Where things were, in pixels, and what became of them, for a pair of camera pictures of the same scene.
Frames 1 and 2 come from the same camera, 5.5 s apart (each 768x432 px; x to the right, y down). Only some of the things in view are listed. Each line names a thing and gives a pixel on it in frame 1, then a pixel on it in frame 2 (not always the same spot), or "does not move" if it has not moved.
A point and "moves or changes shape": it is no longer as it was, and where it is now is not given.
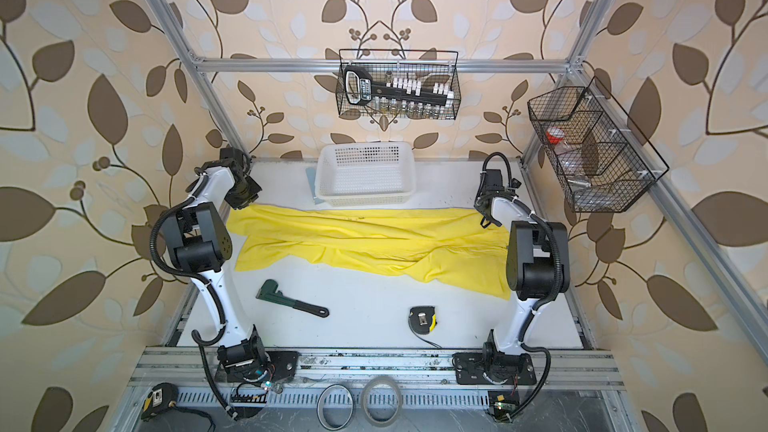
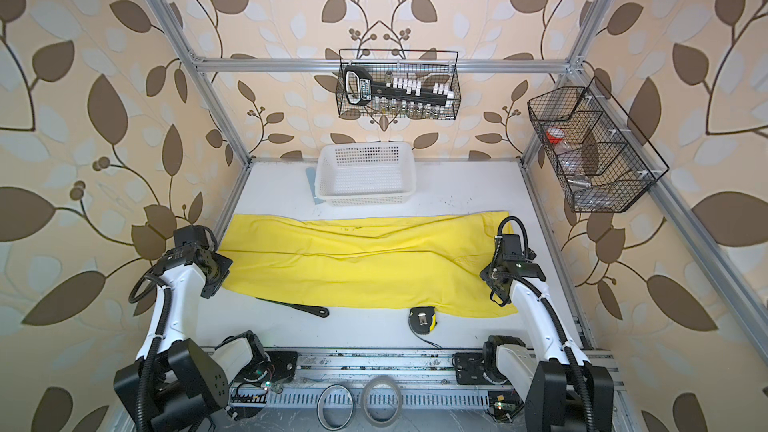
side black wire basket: [602, 160] does not move
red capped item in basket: [555, 135] does not move
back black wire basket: [435, 66] does not move
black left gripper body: [242, 193] → [220, 264]
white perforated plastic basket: [365, 173] does not move
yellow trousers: [465, 246] moves or changes shape
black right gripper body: [477, 203] → [488, 273]
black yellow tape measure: [423, 320] does not move
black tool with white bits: [359, 87] does not move
